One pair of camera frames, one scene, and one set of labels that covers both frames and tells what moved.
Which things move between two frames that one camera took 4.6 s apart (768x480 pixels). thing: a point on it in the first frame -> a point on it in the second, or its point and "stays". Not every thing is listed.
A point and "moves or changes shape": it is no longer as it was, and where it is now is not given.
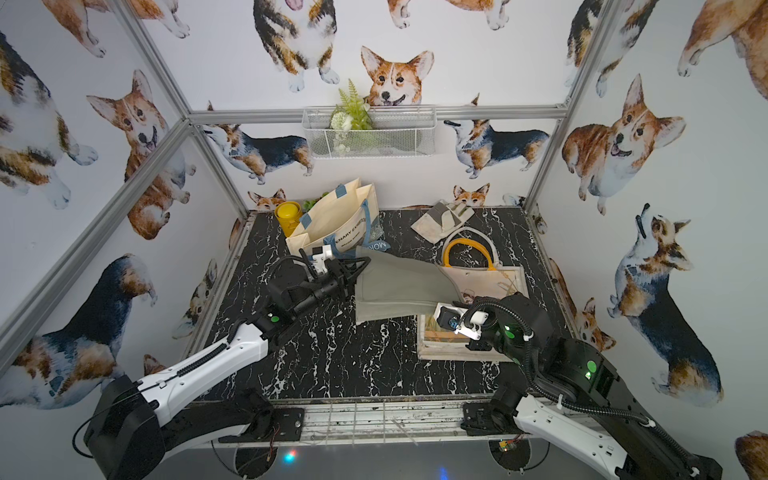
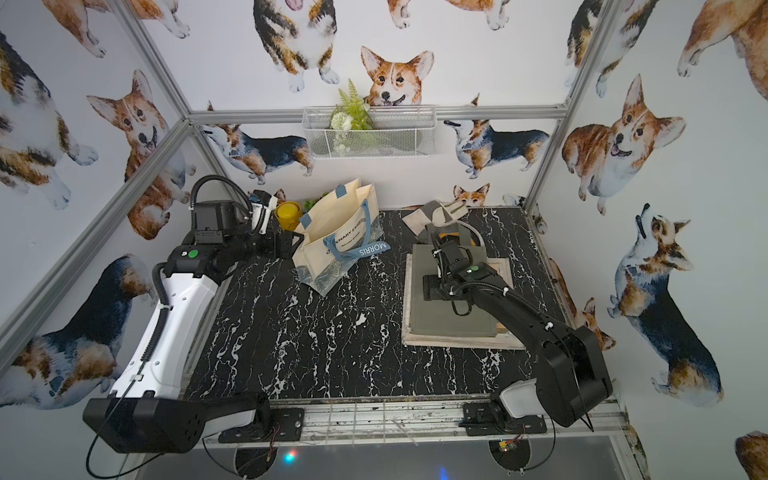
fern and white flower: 351,114 stays
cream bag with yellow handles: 484,283 moves or changes shape
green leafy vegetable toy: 308,204 stays
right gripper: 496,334 -> 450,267
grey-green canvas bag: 392,285 moves or changes shape
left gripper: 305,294 -> 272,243
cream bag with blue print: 341,221 stays
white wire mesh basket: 397,132 stays
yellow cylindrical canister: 288,214 stays
